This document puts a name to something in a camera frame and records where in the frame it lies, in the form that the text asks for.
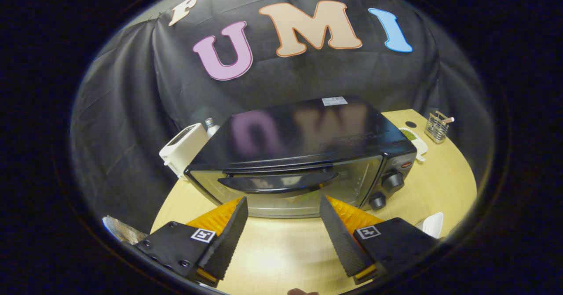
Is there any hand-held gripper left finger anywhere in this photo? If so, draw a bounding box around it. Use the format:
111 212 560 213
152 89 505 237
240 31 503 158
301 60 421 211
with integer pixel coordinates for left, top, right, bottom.
133 197 249 288

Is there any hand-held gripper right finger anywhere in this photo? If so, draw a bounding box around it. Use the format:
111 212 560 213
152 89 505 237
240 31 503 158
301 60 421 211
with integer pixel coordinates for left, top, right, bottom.
320 195 441 286

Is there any black toaster oven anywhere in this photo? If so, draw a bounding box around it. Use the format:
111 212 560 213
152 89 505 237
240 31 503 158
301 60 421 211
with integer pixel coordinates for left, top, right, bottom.
184 95 417 219

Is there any white plate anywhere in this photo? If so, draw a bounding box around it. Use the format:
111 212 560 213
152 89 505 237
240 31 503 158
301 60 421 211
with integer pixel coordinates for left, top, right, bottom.
415 212 445 239

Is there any white appliance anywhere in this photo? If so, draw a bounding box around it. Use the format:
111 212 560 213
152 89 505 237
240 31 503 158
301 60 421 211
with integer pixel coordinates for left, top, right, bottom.
159 123 209 179

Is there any white divided grain dish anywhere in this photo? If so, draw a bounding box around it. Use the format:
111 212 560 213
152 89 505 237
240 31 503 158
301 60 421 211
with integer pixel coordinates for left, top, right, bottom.
398 127 428 162

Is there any black backdrop cloth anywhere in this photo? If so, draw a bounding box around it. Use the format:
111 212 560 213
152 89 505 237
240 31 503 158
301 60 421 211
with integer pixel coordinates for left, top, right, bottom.
69 0 495 234

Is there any clear wire holder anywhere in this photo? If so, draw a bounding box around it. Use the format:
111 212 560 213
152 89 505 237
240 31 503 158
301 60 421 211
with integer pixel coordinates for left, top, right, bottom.
424 110 455 144

